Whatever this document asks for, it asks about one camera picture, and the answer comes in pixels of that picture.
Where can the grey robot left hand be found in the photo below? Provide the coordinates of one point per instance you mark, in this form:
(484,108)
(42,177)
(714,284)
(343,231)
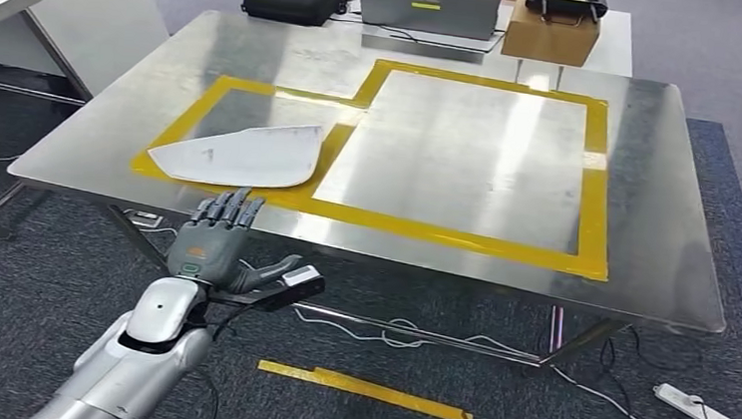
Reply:
(205,251)

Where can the white plastic part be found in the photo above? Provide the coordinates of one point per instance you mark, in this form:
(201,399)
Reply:
(249,158)

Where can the steel workbench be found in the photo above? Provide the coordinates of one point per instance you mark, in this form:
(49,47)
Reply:
(651,190)

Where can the grey floor socket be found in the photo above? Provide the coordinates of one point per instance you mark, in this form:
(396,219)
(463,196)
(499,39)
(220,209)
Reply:
(143,219)

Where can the small yellow tape rectangle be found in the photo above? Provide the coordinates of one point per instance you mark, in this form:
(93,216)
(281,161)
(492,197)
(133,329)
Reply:
(183,124)

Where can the yellow floor tape outline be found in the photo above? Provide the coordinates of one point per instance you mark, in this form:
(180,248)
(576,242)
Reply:
(363,388)

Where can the steel side table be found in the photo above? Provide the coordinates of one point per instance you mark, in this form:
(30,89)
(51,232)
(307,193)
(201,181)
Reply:
(95,14)

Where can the grey laptop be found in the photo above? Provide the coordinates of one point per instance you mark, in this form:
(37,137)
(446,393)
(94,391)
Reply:
(452,15)

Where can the cardboard box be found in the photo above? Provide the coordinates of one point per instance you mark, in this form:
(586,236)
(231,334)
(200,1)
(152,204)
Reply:
(546,43)

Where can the white table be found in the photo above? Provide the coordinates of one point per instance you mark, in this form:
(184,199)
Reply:
(615,48)

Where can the white power strip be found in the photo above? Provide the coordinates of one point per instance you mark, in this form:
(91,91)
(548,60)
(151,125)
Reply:
(699,413)

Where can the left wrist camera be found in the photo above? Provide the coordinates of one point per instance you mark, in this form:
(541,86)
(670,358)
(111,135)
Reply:
(303,275)

